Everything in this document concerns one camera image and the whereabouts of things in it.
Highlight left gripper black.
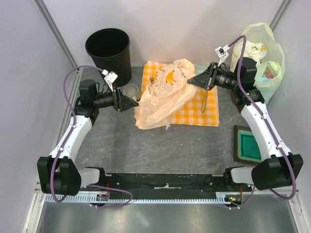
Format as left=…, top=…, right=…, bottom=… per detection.
left=93, top=84, right=138, bottom=112

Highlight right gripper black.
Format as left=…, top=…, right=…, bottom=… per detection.
left=188, top=62, right=240, bottom=91

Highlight orange banana print plastic bag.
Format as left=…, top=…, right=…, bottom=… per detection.
left=134, top=59, right=198, bottom=130

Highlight black plastic trash bin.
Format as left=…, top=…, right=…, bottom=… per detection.
left=85, top=28, right=132, bottom=87

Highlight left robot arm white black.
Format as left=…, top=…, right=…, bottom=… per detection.
left=37, top=79, right=138, bottom=196

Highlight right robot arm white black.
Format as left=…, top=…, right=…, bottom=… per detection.
left=187, top=57, right=303, bottom=191

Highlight green plastic bag of trash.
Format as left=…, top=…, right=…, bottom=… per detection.
left=242, top=22, right=285, bottom=103

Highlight light blue ceramic bowl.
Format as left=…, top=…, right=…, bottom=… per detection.
left=194, top=65, right=208, bottom=75

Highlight striped ceramic cup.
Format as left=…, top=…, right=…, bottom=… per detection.
left=123, top=84, right=141, bottom=102

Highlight gold knife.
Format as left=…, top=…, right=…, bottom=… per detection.
left=201, top=90, right=208, bottom=113

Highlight yellow white checkered cloth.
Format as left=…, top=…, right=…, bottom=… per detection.
left=141, top=61, right=220, bottom=126

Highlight green square dish black rim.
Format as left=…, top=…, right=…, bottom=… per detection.
left=233, top=125, right=261, bottom=164

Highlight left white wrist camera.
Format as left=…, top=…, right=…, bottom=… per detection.
left=102, top=69, right=118, bottom=91

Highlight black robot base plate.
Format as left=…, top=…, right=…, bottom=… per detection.
left=97, top=173, right=251, bottom=200

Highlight grey slotted cable duct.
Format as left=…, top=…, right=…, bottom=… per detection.
left=45, top=193, right=242, bottom=203

